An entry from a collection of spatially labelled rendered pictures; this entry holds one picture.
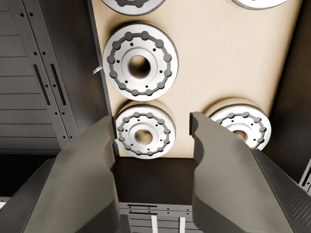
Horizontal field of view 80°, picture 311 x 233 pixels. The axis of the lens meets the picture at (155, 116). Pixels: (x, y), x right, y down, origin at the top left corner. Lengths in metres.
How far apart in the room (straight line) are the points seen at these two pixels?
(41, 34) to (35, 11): 0.02
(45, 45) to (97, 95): 0.11
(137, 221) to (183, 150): 0.26
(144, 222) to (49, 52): 0.45
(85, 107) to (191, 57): 0.16
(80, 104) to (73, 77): 0.03
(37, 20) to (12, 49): 0.16
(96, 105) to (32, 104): 0.14
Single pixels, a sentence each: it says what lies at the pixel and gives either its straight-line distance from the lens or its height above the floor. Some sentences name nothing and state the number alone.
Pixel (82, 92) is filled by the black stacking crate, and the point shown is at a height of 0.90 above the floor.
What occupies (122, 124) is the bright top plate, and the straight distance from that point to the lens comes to 0.30.
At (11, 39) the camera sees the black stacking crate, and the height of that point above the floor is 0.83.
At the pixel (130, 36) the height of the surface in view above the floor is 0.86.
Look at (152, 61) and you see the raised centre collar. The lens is 0.25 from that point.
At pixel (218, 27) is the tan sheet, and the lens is 0.28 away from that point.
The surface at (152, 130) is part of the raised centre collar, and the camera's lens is 0.29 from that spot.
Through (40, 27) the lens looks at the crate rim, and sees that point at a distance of 0.21.
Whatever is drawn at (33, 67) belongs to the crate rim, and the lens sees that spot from 0.23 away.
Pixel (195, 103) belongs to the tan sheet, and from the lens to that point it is 0.31.
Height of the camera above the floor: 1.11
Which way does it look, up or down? 60 degrees down
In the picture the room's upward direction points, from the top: 170 degrees counter-clockwise
